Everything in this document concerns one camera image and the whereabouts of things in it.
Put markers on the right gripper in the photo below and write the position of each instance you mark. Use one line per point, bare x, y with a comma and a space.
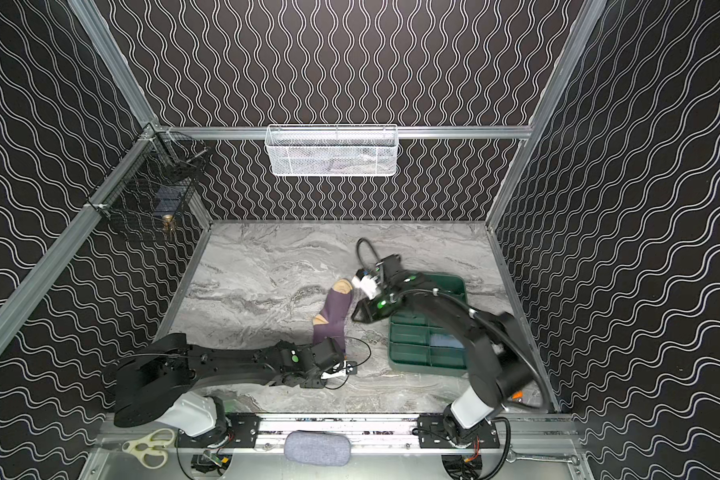
369, 301

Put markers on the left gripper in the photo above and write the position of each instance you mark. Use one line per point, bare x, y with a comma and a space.
325, 357

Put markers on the purple sock tan toe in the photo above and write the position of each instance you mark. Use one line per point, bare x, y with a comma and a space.
329, 323

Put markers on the green compartment tray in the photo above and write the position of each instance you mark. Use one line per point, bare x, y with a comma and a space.
408, 345

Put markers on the blue sock orange cuff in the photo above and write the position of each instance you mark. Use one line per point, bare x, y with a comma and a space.
444, 341

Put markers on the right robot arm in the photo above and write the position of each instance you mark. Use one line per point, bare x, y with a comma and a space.
498, 360

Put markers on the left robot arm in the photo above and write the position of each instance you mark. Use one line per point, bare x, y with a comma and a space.
160, 382

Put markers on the grey cloth pad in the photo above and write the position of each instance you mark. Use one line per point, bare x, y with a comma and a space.
317, 448

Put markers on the brass padlock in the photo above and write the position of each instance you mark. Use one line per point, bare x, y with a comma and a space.
169, 225

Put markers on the silver combination wrench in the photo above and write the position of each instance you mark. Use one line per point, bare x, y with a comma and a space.
515, 456

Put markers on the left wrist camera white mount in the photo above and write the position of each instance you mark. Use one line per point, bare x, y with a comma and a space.
342, 369

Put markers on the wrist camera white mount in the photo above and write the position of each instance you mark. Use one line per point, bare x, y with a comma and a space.
342, 369
366, 283

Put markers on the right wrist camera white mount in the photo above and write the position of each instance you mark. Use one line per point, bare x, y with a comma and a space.
366, 283

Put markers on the front aluminium rail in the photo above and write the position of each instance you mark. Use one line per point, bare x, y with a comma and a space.
415, 434

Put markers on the white wire basket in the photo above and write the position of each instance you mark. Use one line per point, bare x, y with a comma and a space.
332, 150

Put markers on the scissors cream handles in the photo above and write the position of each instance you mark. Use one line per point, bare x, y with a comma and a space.
151, 450

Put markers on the black wire basket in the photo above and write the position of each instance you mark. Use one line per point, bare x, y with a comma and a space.
162, 181

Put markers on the aluminium frame profile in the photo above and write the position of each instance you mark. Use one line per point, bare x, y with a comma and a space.
103, 41

